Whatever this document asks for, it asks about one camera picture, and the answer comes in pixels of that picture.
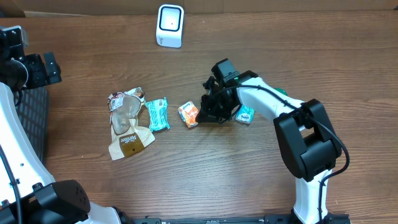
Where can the orange tissue pack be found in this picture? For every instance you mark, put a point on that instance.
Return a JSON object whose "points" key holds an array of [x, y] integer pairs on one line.
{"points": [[188, 113]]}

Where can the brown paper pastry bag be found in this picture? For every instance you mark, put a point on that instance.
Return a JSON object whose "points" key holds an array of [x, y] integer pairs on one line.
{"points": [[127, 137]]}

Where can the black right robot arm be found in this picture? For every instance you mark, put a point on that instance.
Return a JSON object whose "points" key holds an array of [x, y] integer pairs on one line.
{"points": [[307, 141]]}

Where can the white barcode scanner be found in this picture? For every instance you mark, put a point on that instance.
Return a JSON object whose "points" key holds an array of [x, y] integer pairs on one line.
{"points": [[170, 25]]}

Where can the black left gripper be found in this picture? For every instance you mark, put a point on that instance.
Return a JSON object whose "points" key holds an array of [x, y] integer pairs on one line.
{"points": [[41, 77]]}

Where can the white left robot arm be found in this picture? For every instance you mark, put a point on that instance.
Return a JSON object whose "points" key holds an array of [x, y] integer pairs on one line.
{"points": [[29, 192]]}

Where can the green round lid container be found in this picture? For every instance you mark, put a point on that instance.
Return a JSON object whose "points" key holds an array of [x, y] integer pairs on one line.
{"points": [[281, 91]]}

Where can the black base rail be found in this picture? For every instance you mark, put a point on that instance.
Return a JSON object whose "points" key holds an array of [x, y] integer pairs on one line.
{"points": [[217, 221]]}

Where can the teal snack pack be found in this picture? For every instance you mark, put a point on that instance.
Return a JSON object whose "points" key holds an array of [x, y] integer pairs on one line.
{"points": [[158, 114]]}

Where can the teal tissue pack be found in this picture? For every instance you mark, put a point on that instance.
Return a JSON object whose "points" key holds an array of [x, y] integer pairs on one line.
{"points": [[245, 115]]}

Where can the dark mesh basket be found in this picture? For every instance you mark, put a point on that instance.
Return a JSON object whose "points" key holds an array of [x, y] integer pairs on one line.
{"points": [[33, 113]]}

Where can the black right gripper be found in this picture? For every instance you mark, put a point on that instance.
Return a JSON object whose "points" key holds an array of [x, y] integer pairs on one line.
{"points": [[210, 115]]}

